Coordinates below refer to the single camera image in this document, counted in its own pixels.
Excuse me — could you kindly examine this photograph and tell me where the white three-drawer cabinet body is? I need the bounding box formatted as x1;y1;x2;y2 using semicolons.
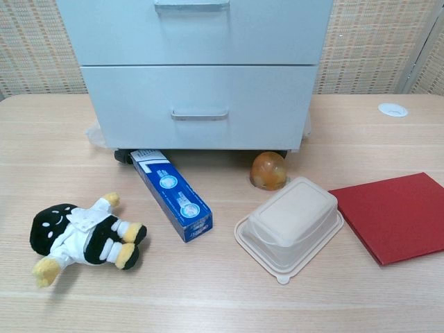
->
55;0;334;155

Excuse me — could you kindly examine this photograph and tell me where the small orange fruit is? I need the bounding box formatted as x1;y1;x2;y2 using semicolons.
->
248;151;291;191

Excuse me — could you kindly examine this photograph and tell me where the blue toothpaste box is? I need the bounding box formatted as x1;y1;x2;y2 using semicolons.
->
130;149;214;244

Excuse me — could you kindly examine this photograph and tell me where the beige plastic lunch box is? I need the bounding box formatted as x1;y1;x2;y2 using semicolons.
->
234;176;345;285

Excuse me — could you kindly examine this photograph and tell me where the black and white plush doll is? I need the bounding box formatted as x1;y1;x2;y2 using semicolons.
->
29;192;148;289

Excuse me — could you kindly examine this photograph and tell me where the red square folder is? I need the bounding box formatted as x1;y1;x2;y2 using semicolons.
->
327;172;444;267

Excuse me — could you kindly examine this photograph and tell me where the white table cable grommet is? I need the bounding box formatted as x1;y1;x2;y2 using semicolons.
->
377;102;409;118

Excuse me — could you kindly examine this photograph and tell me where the grey partition frame post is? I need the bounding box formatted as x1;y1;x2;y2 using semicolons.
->
402;0;444;94

